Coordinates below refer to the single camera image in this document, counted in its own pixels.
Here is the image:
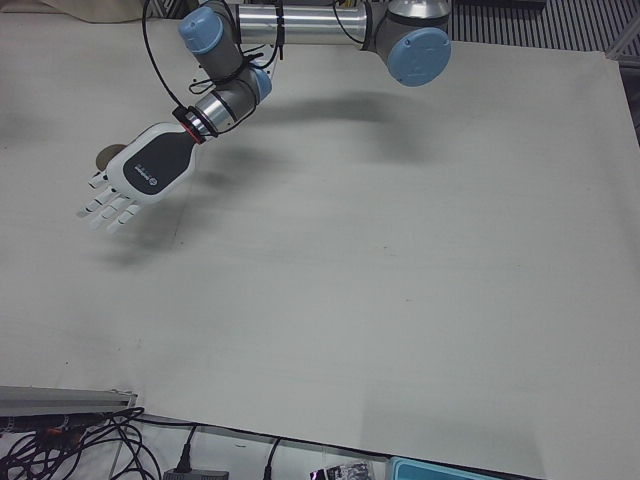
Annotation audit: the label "tangled black cable bundle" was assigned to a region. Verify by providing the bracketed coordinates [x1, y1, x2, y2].
[0, 407, 169, 480]

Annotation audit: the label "black white labelled item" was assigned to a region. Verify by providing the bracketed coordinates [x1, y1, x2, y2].
[308, 462, 377, 480]

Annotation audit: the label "black hub red ports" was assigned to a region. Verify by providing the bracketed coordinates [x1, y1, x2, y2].
[0, 417, 84, 444]

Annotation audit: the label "beige paper cup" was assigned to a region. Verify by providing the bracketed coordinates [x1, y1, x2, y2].
[95, 143, 127, 171]

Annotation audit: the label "black power adapter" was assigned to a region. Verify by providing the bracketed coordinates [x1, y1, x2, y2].
[163, 467, 231, 480]

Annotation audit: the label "white table cover sheet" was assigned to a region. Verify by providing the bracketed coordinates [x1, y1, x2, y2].
[0, 9, 640, 480]

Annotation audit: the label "aluminium frame corner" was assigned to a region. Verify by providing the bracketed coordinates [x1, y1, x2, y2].
[606, 19, 640, 69]

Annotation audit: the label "white grey robot hand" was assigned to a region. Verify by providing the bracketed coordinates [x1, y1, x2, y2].
[75, 122, 199, 235]

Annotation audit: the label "aluminium profile post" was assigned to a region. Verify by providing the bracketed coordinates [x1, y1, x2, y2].
[0, 384, 139, 416]

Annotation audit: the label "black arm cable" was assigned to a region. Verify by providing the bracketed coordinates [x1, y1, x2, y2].
[141, 0, 286, 139]

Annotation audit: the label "light blue storage box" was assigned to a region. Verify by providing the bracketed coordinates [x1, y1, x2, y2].
[388, 454, 541, 480]

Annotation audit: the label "black cable with plug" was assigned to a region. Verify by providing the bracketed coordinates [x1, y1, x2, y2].
[175, 423, 202, 474]
[260, 436, 287, 480]

